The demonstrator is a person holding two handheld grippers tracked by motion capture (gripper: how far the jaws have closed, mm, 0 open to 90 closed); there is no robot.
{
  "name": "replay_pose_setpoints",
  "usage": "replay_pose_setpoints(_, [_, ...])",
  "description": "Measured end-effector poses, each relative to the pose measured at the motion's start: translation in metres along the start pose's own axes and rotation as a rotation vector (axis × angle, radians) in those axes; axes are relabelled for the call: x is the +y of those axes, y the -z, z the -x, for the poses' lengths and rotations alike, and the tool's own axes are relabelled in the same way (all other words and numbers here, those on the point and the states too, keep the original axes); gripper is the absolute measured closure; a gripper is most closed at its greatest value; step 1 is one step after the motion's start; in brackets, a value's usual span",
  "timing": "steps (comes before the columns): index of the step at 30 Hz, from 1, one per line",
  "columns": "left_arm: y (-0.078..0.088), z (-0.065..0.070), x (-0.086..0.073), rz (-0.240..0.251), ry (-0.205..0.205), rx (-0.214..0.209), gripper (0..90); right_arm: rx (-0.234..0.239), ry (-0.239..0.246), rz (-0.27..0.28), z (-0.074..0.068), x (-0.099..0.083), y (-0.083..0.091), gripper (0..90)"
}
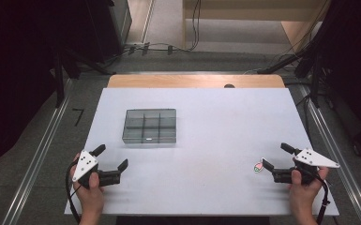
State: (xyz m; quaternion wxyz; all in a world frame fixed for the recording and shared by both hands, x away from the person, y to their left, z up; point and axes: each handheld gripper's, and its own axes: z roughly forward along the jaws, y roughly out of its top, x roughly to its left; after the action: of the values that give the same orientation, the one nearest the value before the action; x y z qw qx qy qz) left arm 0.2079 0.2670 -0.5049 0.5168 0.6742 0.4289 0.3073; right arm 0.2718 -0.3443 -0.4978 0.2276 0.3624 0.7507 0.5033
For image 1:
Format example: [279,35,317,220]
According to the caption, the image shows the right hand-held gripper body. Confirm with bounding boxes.
[272,148,341,186]

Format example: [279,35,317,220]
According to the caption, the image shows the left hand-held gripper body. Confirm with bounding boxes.
[71,150,121,189]

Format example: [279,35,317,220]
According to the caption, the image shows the clear plastic compartment box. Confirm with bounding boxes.
[121,108,177,144]

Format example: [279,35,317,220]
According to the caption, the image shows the person's left hand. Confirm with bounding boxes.
[69,153,105,215]

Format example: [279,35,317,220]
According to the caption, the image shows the person's right hand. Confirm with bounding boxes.
[289,167,330,215]

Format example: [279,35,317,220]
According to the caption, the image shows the black metal stand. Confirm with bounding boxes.
[53,46,116,109]
[294,40,332,109]

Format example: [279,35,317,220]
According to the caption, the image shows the white board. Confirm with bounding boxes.
[64,87,340,218]

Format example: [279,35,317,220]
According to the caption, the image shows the wooden table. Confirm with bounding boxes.
[107,73,286,89]

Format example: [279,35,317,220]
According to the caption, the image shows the dark cabinet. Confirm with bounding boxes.
[85,0,133,64]

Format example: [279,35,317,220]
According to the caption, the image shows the light wooden shelf unit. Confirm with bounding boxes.
[181,0,331,54]

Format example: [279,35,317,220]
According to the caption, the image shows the metal floor rail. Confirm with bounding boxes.
[296,83,361,225]
[1,78,73,225]

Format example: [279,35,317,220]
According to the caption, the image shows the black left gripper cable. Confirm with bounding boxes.
[64,157,83,225]

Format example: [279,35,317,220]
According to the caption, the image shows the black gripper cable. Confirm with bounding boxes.
[64,157,83,225]
[314,172,331,225]

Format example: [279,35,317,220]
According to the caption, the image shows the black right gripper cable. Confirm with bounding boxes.
[314,172,331,225]

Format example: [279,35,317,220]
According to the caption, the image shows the floor cables with plugs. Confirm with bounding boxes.
[104,41,195,68]

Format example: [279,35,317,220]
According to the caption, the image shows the hanging black cable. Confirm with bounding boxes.
[188,0,202,52]

